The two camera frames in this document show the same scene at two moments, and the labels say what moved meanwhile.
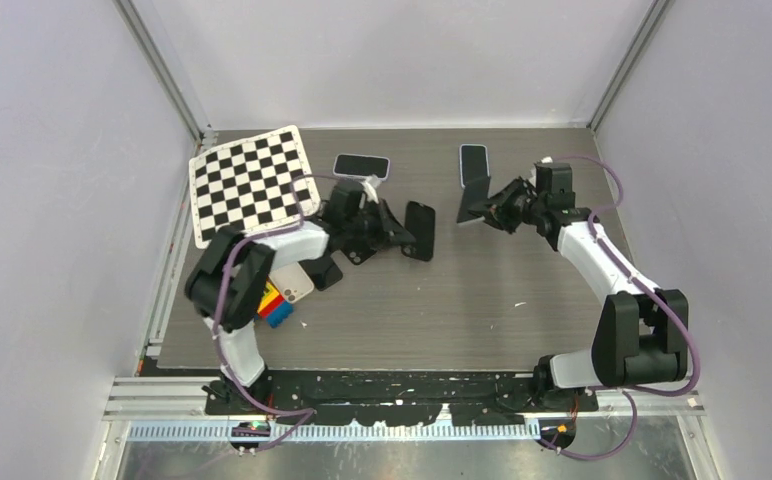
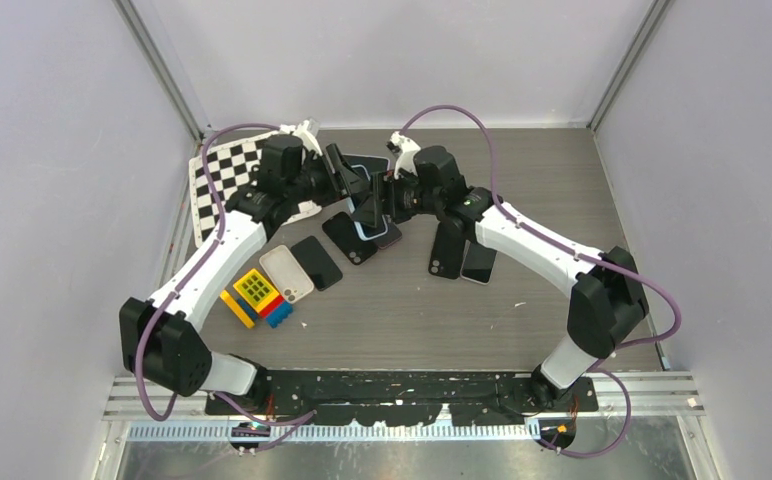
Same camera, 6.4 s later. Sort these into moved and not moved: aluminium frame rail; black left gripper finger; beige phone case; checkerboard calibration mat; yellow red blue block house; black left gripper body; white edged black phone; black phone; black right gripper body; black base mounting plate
Moved: black left gripper finger; white edged black phone; black right gripper body; black left gripper body
Not moved: yellow red blue block house; checkerboard calibration mat; beige phone case; aluminium frame rail; black phone; black base mounting plate
